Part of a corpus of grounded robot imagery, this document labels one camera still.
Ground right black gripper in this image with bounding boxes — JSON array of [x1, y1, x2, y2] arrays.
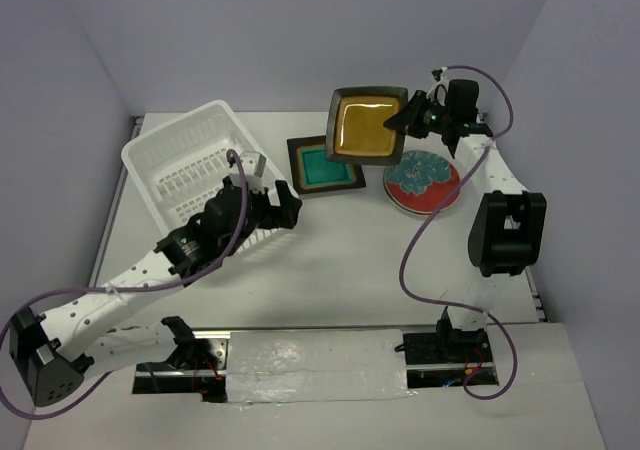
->
[[385, 89, 454, 139]]

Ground black square plate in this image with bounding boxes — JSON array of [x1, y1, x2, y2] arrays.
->
[[325, 86, 408, 166], [286, 136, 366, 195]]

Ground large red teal floral plate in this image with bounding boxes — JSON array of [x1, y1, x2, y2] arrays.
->
[[383, 150, 460, 215]]

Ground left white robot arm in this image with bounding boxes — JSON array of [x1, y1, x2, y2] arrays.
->
[[9, 176, 302, 407]]

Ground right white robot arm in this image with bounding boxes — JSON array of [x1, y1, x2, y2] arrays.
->
[[384, 72, 547, 363]]

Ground white plastic dish rack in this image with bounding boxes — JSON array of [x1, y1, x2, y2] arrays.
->
[[121, 100, 264, 234]]

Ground white foam front board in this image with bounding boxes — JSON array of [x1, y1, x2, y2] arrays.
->
[[25, 323, 604, 449]]

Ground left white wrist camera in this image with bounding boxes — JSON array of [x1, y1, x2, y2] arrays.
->
[[229, 151, 266, 194]]

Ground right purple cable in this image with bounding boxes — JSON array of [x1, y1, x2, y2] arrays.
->
[[400, 63, 517, 401]]

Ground purple cable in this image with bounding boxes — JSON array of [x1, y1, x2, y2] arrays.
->
[[400, 63, 517, 401], [0, 149, 251, 419]]

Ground metal base rail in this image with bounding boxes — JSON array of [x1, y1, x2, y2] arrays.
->
[[132, 329, 499, 404]]

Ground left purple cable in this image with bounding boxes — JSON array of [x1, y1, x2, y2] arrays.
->
[[0, 149, 251, 419]]

